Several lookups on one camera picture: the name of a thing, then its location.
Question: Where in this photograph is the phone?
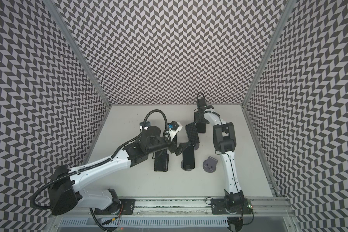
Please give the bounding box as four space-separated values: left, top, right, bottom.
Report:
139 122 148 131
185 122 200 145
196 122 206 133
154 149 170 172
182 145 195 169

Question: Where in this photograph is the grey stand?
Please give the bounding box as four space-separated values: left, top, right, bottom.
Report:
181 161 193 172
203 156 218 173
189 141 200 150

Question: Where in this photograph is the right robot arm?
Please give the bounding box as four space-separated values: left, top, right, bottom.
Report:
195 98 245 214

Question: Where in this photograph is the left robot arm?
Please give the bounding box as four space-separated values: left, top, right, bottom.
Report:
47 121 183 216

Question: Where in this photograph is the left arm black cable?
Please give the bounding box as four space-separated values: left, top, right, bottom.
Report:
31 109 170 209

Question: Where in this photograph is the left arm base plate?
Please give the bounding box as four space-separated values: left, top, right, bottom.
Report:
94 199 136 215

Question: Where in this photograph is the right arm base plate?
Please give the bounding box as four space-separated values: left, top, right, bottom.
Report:
210 198 253 215

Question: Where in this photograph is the aluminium mounting rail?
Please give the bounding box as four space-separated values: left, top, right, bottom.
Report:
50 197 296 218

